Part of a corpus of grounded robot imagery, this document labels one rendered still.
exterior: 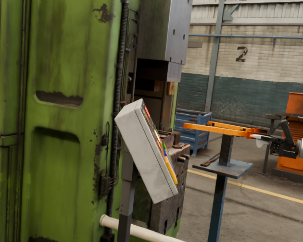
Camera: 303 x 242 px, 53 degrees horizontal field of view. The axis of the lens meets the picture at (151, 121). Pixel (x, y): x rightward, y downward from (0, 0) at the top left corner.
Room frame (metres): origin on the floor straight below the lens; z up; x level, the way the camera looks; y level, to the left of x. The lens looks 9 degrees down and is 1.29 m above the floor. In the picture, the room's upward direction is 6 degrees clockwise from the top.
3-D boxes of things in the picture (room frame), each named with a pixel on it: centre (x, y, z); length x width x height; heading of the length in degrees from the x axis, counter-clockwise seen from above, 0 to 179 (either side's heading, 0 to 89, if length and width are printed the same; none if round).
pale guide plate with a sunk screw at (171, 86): (1.91, -0.10, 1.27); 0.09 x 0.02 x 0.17; 156
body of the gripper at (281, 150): (1.37, -0.61, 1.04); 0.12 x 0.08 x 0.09; 66
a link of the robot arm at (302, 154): (1.34, -0.69, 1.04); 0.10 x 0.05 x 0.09; 156
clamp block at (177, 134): (1.76, -0.11, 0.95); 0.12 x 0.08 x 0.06; 66
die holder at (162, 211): (1.71, 0.09, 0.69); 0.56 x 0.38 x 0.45; 66
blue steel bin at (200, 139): (5.66, -0.44, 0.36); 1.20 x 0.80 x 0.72; 64
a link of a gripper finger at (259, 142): (1.39, -0.51, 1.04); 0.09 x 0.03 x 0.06; 69
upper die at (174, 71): (1.65, 0.10, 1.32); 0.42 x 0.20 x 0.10; 66
